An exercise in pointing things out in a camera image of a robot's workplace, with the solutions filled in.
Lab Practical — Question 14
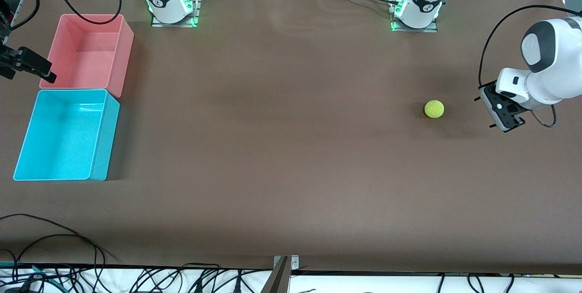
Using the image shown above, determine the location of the yellow-green tennis ball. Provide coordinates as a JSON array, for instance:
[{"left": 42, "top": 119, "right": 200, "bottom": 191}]
[{"left": 424, "top": 100, "right": 445, "bottom": 119}]

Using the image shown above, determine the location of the pink plastic bin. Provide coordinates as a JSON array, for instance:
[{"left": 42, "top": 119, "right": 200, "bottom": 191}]
[{"left": 39, "top": 14, "right": 135, "bottom": 99}]

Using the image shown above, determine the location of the blue plastic bin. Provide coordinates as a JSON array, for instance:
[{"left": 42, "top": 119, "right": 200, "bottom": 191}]
[{"left": 13, "top": 89, "right": 121, "bottom": 182}]

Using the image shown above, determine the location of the brown table cover sheet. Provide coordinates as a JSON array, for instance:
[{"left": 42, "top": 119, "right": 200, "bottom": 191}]
[{"left": 0, "top": 0, "right": 582, "bottom": 276}]

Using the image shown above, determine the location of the dark metal bar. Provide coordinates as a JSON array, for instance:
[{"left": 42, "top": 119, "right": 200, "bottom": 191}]
[{"left": 261, "top": 257, "right": 292, "bottom": 293}]

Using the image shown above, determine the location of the large looping black cable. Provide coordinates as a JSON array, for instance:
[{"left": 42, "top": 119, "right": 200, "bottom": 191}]
[{"left": 0, "top": 213, "right": 110, "bottom": 269}]

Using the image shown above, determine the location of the teal cable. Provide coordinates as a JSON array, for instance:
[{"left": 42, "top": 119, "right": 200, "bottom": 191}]
[{"left": 0, "top": 263, "right": 62, "bottom": 287}]

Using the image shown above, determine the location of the small metal table bracket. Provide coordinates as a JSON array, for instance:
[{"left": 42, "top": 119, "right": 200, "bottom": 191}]
[{"left": 273, "top": 255, "right": 300, "bottom": 271}]

